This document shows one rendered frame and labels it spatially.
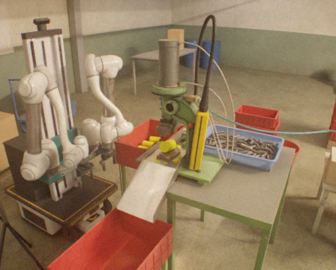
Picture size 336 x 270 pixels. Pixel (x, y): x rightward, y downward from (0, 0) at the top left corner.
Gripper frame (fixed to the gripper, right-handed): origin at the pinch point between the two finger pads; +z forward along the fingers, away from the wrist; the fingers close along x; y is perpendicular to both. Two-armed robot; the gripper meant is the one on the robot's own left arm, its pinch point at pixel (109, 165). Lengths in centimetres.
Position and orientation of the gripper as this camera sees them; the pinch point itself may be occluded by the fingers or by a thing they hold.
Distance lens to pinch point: 250.2
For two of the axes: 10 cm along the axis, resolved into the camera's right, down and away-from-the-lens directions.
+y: 8.7, 2.1, -4.5
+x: 5.0, -3.6, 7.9
